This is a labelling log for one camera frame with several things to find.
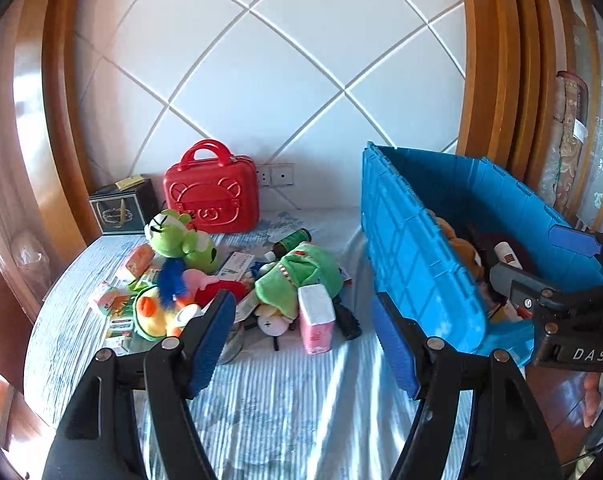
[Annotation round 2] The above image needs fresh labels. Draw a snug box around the blue feather toy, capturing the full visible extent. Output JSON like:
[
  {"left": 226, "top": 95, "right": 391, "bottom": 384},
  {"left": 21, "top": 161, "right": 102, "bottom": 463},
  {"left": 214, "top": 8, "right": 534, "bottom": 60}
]
[{"left": 158, "top": 258, "right": 190, "bottom": 308}]

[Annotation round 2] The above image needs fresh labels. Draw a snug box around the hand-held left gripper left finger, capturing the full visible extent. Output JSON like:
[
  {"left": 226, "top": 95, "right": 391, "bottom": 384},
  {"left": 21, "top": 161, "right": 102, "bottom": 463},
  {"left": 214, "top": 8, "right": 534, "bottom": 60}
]
[{"left": 42, "top": 289, "right": 237, "bottom": 480}]

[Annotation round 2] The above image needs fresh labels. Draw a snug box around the green dinosaur plush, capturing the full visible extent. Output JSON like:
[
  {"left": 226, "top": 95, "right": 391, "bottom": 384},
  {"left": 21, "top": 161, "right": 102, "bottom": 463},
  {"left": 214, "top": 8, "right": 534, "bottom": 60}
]
[{"left": 254, "top": 241, "right": 342, "bottom": 321}]

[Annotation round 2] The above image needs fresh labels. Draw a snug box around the wooden nightstand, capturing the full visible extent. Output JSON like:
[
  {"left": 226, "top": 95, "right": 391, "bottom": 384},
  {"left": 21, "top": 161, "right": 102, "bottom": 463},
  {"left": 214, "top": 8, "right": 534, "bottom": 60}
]
[{"left": 0, "top": 255, "right": 52, "bottom": 461}]

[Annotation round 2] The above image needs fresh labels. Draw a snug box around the small pink green box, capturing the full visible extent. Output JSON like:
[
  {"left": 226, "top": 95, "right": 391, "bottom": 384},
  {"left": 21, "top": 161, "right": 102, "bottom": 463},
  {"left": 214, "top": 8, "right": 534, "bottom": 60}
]
[{"left": 90, "top": 282, "right": 125, "bottom": 317}]

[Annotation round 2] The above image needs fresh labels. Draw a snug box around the yellow duck plush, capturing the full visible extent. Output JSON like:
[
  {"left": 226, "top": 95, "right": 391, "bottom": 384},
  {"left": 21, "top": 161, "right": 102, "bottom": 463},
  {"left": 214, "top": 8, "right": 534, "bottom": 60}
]
[{"left": 133, "top": 285, "right": 192, "bottom": 343}]

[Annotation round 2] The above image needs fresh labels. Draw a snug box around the rolled patterned blanket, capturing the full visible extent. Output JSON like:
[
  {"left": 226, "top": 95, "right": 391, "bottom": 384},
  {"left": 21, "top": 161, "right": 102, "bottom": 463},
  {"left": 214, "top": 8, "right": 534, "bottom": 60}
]
[{"left": 539, "top": 70, "right": 589, "bottom": 211}]

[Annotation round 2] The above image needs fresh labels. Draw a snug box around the green frog plush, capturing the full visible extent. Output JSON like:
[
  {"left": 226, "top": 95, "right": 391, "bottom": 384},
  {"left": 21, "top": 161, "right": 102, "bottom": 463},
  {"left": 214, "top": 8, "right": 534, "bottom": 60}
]
[{"left": 145, "top": 209, "right": 220, "bottom": 273}]

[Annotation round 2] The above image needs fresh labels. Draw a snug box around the long white green box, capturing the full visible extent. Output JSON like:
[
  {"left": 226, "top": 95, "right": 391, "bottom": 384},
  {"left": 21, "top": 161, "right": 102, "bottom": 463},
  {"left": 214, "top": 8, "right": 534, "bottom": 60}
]
[{"left": 219, "top": 252, "right": 256, "bottom": 281}]

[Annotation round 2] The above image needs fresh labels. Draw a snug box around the brown bear plush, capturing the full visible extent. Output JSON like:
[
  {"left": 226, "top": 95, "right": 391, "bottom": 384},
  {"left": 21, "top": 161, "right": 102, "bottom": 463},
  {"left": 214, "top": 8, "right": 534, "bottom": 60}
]
[{"left": 434, "top": 215, "right": 485, "bottom": 281}]

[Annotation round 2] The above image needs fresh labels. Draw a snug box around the dark gift box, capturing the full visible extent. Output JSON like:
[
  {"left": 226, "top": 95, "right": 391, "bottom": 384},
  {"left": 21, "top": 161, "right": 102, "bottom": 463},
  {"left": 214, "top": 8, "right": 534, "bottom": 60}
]
[{"left": 88, "top": 178, "right": 160, "bottom": 237}]

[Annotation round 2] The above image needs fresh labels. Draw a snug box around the wooden framed padded headboard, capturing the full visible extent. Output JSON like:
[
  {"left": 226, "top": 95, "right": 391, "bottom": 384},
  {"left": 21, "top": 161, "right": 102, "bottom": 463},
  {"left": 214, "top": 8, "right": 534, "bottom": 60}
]
[{"left": 0, "top": 0, "right": 552, "bottom": 261}]

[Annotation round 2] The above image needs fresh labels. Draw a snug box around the red toy suitcase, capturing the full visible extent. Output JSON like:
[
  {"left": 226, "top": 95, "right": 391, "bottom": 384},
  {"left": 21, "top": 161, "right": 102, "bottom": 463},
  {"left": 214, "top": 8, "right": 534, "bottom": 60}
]
[{"left": 163, "top": 139, "right": 260, "bottom": 234}]

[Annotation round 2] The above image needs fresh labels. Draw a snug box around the white sheep plush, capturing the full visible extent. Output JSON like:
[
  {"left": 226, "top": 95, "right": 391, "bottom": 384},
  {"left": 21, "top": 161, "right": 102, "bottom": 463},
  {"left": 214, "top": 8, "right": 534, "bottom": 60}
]
[{"left": 256, "top": 305, "right": 292, "bottom": 351}]

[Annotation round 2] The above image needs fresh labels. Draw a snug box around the red plush toy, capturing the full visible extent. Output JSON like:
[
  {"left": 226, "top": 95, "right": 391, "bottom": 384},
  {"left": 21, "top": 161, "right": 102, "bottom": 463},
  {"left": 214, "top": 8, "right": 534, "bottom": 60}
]
[{"left": 182, "top": 267, "right": 252, "bottom": 311}]

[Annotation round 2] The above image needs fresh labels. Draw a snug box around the blue plastic storage crate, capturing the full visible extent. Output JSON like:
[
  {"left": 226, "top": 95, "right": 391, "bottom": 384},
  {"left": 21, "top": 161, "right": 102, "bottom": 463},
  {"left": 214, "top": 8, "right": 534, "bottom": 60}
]
[{"left": 360, "top": 141, "right": 603, "bottom": 357}]

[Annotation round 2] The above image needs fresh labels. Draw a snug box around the pink tissue pack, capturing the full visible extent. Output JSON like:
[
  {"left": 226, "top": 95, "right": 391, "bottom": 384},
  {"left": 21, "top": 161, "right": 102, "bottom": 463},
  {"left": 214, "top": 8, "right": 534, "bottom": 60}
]
[{"left": 298, "top": 284, "right": 337, "bottom": 356}]

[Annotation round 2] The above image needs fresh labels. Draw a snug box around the person's right hand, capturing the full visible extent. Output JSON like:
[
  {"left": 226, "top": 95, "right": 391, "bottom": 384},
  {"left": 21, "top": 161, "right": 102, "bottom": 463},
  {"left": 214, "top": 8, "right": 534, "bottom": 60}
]
[{"left": 584, "top": 372, "right": 603, "bottom": 429}]

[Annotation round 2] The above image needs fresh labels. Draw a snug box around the white plastic bottle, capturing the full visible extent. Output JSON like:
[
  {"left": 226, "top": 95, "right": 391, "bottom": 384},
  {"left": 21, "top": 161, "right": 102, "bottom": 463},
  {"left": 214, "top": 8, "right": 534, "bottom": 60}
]
[{"left": 492, "top": 241, "right": 525, "bottom": 271}]

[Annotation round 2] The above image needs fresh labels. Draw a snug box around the green snack packet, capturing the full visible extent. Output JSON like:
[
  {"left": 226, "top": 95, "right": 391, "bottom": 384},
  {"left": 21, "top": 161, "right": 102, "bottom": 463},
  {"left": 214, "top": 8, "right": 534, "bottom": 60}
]
[{"left": 126, "top": 269, "right": 162, "bottom": 293}]

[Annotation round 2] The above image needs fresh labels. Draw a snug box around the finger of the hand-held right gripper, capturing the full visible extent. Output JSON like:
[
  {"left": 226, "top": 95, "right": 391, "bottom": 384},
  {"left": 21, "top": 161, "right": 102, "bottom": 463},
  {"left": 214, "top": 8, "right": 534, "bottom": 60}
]
[
  {"left": 548, "top": 224, "right": 603, "bottom": 281},
  {"left": 489, "top": 261, "right": 603, "bottom": 335}
]

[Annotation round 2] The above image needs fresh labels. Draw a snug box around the black folded umbrella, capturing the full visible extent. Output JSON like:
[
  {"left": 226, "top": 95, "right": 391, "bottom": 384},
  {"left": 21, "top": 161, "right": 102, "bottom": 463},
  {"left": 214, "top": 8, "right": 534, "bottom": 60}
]
[{"left": 331, "top": 296, "right": 362, "bottom": 341}]

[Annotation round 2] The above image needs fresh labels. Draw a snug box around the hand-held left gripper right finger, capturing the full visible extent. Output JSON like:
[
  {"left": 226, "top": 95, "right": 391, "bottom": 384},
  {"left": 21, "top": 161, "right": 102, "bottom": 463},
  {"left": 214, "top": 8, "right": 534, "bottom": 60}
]
[{"left": 371, "top": 292, "right": 565, "bottom": 480}]

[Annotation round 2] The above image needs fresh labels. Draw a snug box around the orange pink box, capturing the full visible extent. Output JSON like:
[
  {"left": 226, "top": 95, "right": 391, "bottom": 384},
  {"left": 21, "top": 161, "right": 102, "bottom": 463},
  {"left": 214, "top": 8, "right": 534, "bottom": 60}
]
[{"left": 124, "top": 245, "right": 155, "bottom": 276}]

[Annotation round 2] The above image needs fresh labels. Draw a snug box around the green bottle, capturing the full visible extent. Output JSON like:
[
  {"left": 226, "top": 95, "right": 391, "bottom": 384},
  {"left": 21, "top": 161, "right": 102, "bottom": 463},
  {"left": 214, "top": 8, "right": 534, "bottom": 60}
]
[{"left": 273, "top": 228, "right": 312, "bottom": 256}]

